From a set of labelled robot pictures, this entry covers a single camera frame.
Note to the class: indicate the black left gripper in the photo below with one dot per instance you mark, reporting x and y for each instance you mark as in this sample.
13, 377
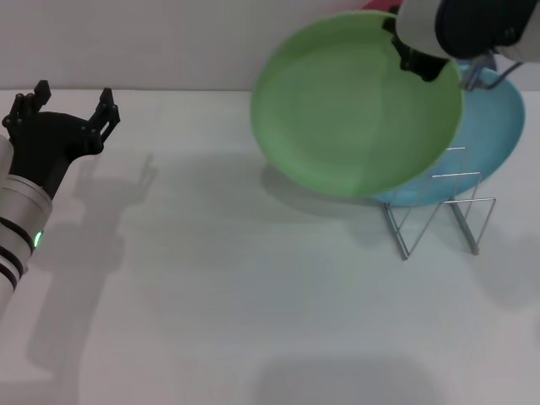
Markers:
50, 143

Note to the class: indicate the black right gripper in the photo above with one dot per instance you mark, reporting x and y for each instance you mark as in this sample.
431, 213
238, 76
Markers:
389, 24

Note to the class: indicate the green round plate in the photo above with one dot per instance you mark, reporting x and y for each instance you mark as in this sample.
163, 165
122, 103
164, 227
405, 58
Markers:
346, 114

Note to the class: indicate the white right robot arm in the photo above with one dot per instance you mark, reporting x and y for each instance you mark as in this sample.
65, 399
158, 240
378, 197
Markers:
464, 25

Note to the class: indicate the pink round plate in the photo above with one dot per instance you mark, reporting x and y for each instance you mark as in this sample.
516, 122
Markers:
379, 5

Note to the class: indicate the light blue round plate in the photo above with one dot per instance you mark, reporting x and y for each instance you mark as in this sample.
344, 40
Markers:
493, 135

